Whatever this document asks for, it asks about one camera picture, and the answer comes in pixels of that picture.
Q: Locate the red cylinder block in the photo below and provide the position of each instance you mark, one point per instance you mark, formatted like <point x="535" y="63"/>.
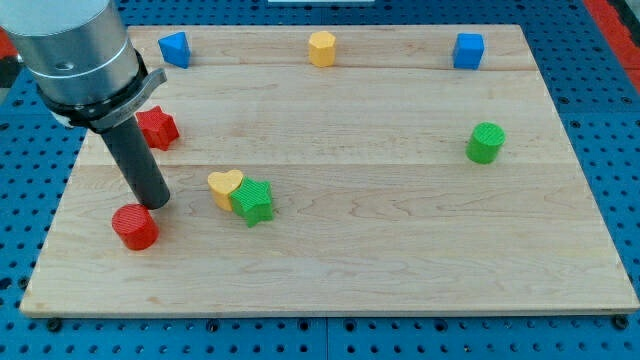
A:
<point x="135" y="227"/>

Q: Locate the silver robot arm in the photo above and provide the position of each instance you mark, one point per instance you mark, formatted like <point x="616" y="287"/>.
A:
<point x="86" y="68"/>

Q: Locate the wooden board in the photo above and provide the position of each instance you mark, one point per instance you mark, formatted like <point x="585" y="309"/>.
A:
<point x="378" y="212"/>

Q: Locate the green star block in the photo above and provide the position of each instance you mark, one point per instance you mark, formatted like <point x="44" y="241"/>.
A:
<point x="252" y="201"/>

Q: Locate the yellow heart block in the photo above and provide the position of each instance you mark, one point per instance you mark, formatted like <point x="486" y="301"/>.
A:
<point x="222" y="185"/>

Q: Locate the yellow hexagon block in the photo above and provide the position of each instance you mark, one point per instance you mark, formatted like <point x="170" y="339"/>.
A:
<point x="322" y="49"/>

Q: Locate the green cylinder block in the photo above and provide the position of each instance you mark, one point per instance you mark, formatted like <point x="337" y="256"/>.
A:
<point x="485" y="143"/>

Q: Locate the red star block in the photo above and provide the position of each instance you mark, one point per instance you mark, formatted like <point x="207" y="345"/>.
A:
<point x="159" y="128"/>

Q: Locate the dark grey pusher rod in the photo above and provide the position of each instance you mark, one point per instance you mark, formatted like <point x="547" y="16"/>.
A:
<point x="128" y="147"/>

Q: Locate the blue triangle block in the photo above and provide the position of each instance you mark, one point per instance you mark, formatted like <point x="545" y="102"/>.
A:
<point x="175" y="49"/>

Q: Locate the blue cube block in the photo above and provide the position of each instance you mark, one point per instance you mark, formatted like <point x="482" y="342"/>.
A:
<point x="468" y="51"/>

